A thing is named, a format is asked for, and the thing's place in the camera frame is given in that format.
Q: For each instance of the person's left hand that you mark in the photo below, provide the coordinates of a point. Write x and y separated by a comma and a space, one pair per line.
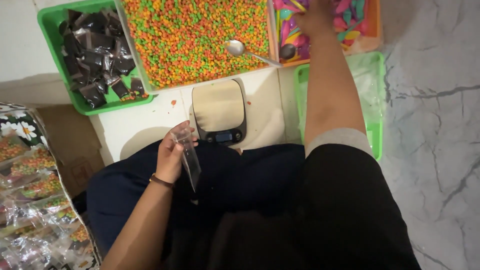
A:
169, 157

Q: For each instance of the person's right hand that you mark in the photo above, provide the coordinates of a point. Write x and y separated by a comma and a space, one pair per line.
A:
317, 17

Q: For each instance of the clear plastic pouch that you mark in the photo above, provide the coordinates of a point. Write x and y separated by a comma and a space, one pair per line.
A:
189, 157

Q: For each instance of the pile of colourful plastic spoons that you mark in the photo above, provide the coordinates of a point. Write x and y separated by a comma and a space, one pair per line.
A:
345, 18

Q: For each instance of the orange tray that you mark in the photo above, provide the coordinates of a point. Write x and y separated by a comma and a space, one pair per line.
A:
360, 33

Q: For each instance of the black digital kitchen scale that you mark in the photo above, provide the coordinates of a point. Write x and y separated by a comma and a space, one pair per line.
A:
219, 112

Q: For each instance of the metal spoon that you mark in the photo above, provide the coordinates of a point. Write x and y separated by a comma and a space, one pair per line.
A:
247, 52

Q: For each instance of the green tray with plastic bags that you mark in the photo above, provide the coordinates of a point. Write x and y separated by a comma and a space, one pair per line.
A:
367, 97

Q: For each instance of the brown cardboard sheet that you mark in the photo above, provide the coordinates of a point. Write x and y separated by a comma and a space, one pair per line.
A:
71, 146

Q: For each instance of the person's dark clothing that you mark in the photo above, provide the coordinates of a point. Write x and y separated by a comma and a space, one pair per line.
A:
262, 210

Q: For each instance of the clear tub of colourful candy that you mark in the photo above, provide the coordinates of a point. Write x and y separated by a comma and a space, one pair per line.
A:
195, 41

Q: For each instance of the pile of dark sachets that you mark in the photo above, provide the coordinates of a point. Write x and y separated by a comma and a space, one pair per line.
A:
95, 56

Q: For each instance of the heap of filled candy pouches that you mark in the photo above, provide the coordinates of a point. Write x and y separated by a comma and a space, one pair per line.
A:
35, 210

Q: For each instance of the floral patterned bag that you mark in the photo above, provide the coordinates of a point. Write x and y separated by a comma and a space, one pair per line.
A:
18, 125

